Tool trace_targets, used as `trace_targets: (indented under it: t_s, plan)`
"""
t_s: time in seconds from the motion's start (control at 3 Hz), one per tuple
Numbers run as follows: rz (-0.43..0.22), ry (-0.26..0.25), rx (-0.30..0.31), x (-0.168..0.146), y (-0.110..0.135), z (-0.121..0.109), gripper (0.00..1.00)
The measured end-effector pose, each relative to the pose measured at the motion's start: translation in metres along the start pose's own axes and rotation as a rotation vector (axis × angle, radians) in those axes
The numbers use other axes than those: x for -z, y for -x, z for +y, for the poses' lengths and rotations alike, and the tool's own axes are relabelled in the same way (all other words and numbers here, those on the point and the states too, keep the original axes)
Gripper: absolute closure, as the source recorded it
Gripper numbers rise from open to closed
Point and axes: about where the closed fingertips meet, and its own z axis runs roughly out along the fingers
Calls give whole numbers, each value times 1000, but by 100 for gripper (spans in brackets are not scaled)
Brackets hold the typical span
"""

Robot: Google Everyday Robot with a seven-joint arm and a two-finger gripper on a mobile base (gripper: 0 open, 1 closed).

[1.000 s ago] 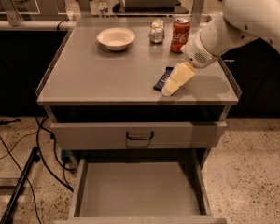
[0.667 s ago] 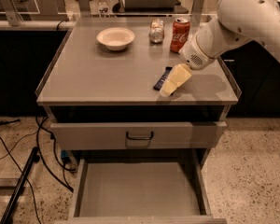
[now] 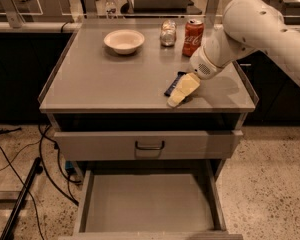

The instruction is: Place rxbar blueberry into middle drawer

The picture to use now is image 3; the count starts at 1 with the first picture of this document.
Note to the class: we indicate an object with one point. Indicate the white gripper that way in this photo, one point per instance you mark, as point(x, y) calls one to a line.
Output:
point(203, 65)

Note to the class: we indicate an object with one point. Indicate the blue rxbar blueberry bar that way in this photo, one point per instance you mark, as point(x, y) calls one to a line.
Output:
point(172, 86)

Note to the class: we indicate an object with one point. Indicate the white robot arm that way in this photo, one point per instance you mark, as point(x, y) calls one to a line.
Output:
point(247, 26)

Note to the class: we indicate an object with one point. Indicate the grey top drawer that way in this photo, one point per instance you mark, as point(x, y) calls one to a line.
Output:
point(98, 146)

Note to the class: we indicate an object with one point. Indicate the grey drawer cabinet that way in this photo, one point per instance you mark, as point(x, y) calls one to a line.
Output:
point(94, 89)

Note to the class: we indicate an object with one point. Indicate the open grey middle drawer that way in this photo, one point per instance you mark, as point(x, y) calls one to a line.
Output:
point(177, 206)

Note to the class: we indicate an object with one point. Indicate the red coca-cola can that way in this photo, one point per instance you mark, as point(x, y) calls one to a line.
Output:
point(193, 35)

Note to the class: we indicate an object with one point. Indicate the clear glass jar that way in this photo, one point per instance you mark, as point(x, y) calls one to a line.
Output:
point(168, 33)

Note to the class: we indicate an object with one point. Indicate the white paper bowl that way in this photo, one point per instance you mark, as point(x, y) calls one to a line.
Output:
point(125, 41)

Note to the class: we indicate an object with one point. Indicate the clear water bottle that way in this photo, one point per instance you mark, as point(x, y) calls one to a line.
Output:
point(111, 9)

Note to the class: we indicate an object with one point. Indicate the black bar on floor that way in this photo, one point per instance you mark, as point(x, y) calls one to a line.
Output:
point(8, 230)

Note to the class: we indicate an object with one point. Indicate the black drawer handle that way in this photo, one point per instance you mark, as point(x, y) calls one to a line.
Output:
point(153, 147)

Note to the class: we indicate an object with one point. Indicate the white horizontal rail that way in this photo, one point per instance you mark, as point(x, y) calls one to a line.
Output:
point(107, 26)

